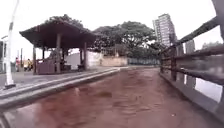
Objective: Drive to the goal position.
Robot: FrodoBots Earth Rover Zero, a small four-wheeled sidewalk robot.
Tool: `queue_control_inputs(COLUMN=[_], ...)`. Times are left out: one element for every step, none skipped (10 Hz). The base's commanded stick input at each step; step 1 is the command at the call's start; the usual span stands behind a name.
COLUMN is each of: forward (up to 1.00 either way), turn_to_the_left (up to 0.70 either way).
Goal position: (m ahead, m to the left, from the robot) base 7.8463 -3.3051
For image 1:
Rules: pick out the grey asphalt road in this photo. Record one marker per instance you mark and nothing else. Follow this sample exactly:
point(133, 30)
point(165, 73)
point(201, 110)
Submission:
point(33, 77)

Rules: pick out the tall grey building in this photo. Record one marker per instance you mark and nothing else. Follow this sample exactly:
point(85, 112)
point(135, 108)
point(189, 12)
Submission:
point(165, 30)

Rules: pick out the low grey concrete kerb wall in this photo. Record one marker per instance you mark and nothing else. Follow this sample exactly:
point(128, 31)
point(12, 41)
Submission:
point(50, 88)

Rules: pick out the group of large trees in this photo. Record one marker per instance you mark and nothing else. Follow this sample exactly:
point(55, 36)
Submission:
point(133, 36)

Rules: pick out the red paved path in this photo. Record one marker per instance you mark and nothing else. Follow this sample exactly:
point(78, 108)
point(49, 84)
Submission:
point(133, 100)

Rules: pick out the open shelter with dark roof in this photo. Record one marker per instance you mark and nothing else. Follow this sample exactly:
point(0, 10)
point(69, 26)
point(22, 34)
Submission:
point(60, 33)

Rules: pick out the brown wooden rail fence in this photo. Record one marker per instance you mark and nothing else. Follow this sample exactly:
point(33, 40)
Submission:
point(200, 53)

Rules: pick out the grey water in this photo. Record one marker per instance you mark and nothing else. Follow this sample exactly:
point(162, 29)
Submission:
point(206, 88)

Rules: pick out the person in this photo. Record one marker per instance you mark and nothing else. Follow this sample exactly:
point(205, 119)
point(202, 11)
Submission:
point(17, 64)
point(28, 64)

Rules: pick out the white pole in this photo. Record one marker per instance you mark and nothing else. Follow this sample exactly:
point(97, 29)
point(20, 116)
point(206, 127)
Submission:
point(9, 66)

